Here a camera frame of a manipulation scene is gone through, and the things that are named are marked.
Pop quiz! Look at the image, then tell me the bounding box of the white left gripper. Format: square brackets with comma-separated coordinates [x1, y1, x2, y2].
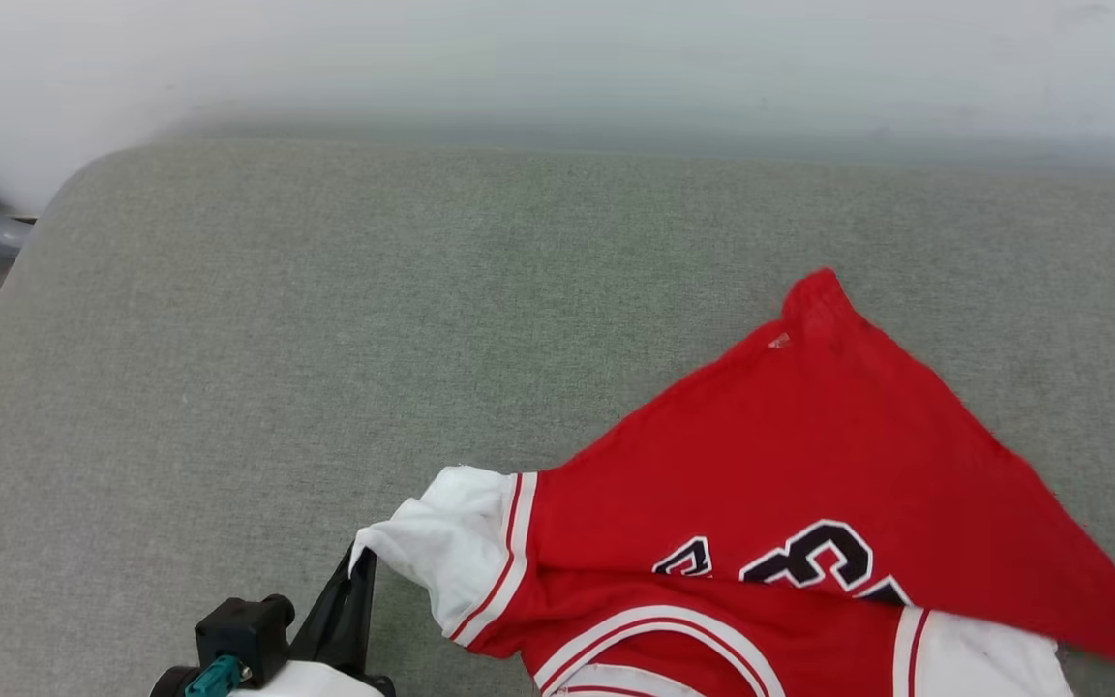
[151, 549, 396, 697]

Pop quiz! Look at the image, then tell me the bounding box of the red and white basketball jersey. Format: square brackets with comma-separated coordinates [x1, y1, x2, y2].
[349, 268, 1115, 697]

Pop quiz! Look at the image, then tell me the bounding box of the teal left cable plug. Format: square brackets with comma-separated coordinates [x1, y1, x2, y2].
[185, 656, 254, 697]

